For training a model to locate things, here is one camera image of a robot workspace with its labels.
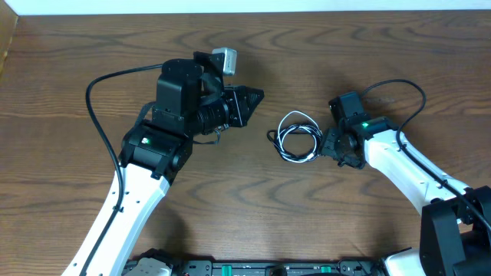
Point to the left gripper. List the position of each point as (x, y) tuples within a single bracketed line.
[(235, 108)]

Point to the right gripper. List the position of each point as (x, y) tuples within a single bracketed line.
[(327, 147)]

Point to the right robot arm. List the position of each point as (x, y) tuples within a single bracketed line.
[(455, 218)]

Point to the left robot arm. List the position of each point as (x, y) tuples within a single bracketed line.
[(191, 99)]

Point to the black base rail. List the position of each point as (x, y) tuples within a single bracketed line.
[(210, 268)]

